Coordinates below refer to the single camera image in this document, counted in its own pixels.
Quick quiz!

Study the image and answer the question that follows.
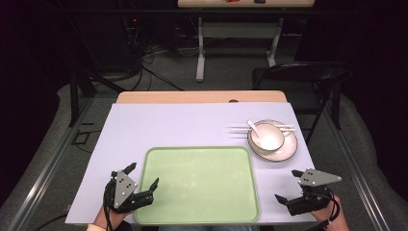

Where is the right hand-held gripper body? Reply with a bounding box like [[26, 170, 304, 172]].
[[287, 168, 343, 217]]

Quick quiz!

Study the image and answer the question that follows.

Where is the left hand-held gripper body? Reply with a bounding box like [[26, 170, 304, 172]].
[[103, 169, 155, 215]]

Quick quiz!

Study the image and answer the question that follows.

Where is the person's left hand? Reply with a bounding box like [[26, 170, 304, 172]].
[[93, 206, 130, 228]]

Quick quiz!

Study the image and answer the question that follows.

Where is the person's right hand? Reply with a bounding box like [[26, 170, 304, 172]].
[[310, 195, 350, 231]]

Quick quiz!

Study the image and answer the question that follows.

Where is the green plastic tray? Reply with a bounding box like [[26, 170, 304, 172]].
[[133, 145, 261, 225]]

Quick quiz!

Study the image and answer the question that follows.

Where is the white ceramic spoon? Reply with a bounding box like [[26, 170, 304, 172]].
[[245, 119, 264, 140]]

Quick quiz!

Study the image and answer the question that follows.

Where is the lavender table mat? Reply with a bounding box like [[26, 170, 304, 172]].
[[64, 102, 318, 225]]

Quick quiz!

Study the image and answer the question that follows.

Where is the white chopstick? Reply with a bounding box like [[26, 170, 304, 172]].
[[228, 127, 297, 133], [229, 123, 295, 129]]

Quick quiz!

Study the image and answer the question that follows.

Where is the black metal stand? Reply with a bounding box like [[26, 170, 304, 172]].
[[67, 67, 127, 128]]

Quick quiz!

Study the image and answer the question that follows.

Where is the black folding chair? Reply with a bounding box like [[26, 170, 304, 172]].
[[251, 61, 353, 144]]

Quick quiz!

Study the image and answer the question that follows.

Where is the left hand-held gripper cable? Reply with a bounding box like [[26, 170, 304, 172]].
[[102, 181, 115, 231]]

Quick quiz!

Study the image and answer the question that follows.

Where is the hand-held gripper cable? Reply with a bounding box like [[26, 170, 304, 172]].
[[102, 181, 115, 231], [326, 192, 342, 223]]

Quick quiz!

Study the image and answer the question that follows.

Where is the right hand-held gripper cable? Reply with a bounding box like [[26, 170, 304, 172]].
[[326, 192, 342, 223]]

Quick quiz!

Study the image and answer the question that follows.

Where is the metal floor rail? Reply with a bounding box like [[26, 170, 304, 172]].
[[5, 95, 94, 231], [322, 101, 392, 231]]

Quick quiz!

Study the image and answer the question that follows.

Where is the bundle of black floor cables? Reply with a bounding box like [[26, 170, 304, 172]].
[[120, 14, 186, 92]]

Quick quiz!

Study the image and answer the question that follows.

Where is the desk with white metal frame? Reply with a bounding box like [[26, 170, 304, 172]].
[[176, 0, 317, 83]]

